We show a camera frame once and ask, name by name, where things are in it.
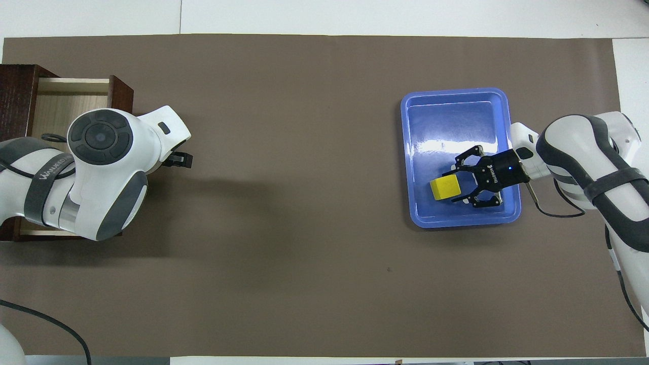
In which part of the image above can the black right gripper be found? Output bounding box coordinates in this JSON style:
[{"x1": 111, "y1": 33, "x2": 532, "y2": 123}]
[{"x1": 450, "y1": 145, "x2": 531, "y2": 210}]

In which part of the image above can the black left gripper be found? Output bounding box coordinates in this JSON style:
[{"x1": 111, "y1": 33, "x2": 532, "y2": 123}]
[{"x1": 162, "y1": 151, "x2": 194, "y2": 169}]

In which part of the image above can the yellow block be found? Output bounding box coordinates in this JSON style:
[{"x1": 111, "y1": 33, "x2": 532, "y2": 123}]
[{"x1": 430, "y1": 175, "x2": 462, "y2": 201}]

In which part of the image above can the dark wooden drawer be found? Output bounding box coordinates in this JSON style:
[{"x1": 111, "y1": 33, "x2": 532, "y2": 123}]
[{"x1": 19, "y1": 75, "x2": 135, "y2": 241}]

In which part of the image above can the dark wooden drawer cabinet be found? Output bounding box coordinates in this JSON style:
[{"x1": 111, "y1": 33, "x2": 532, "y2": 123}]
[{"x1": 0, "y1": 64, "x2": 59, "y2": 241}]

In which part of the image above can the blue plastic tray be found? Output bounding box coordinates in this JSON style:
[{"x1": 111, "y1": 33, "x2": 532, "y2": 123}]
[{"x1": 401, "y1": 88, "x2": 522, "y2": 229}]

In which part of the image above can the brown paper table mat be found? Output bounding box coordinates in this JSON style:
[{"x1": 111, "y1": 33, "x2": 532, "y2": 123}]
[{"x1": 0, "y1": 33, "x2": 647, "y2": 358}]

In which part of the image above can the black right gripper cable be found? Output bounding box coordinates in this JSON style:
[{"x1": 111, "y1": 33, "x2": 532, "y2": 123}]
[{"x1": 526, "y1": 184, "x2": 649, "y2": 333}]

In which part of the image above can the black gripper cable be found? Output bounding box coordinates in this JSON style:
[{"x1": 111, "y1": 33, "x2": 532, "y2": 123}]
[
  {"x1": 0, "y1": 299, "x2": 92, "y2": 365},
  {"x1": 526, "y1": 184, "x2": 649, "y2": 333}
]

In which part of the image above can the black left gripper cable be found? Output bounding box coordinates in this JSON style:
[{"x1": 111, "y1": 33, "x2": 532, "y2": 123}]
[{"x1": 0, "y1": 299, "x2": 92, "y2": 365}]

